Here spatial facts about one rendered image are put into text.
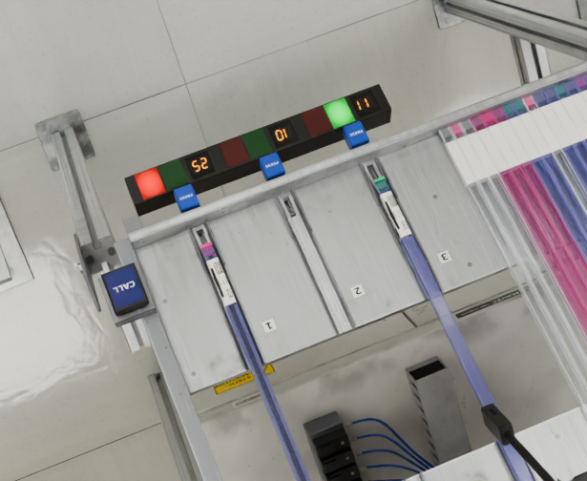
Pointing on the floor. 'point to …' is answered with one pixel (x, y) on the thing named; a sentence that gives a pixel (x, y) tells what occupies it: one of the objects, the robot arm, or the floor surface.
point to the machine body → (389, 386)
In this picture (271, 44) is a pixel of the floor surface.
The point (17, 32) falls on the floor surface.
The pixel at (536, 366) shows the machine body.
